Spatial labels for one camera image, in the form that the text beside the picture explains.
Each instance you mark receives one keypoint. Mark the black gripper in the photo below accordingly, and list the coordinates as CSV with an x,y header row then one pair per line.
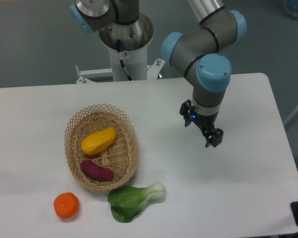
x,y
214,136

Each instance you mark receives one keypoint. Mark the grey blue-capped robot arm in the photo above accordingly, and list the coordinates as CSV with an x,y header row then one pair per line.
x,y
195,57

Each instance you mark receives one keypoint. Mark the woven wicker oval basket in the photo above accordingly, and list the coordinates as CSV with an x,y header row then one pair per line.
x,y
121,157

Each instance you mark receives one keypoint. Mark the yellow mango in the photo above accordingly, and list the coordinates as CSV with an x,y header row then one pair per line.
x,y
98,141

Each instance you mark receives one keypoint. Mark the green bok choy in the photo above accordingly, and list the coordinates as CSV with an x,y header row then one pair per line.
x,y
127,202

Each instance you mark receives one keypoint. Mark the purple sweet potato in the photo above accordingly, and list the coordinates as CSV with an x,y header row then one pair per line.
x,y
96,172

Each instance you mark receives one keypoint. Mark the orange tangerine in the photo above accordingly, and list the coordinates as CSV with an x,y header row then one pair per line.
x,y
66,205

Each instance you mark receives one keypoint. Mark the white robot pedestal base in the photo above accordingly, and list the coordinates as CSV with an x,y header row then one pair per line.
x,y
127,47

